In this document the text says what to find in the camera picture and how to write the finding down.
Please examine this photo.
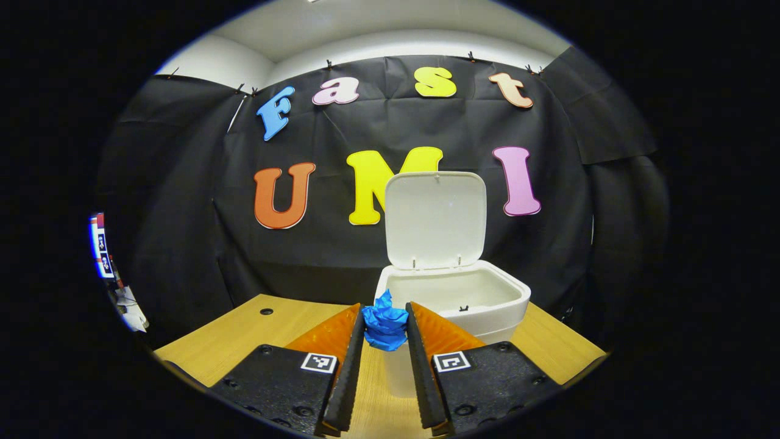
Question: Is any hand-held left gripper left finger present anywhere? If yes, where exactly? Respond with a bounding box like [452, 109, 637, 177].
[210, 302, 366, 437]

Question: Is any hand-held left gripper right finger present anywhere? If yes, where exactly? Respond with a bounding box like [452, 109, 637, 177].
[405, 301, 561, 437]

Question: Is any blue paper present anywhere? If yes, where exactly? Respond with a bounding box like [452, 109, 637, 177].
[361, 289, 410, 352]

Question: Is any white desktop garbage bin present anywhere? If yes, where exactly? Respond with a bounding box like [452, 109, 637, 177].
[374, 171, 532, 399]

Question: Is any wooden desktop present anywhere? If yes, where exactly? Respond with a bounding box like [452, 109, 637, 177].
[152, 294, 608, 439]

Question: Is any cluttered white office desk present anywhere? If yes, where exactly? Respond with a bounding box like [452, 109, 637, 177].
[113, 284, 150, 333]

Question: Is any black backdrop cloth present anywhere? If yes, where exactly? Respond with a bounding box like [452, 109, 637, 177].
[94, 46, 671, 348]

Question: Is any computer monitor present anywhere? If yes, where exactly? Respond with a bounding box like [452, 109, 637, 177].
[90, 212, 116, 280]

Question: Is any row of black cloth clips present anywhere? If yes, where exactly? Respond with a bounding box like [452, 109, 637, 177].
[166, 51, 546, 97]

